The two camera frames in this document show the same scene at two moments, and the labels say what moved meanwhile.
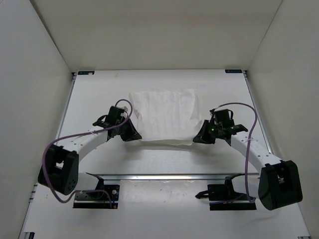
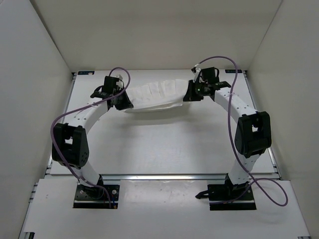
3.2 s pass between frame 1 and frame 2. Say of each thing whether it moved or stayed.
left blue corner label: stayed
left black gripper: moved
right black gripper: moved
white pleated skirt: moved
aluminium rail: stayed
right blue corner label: stayed
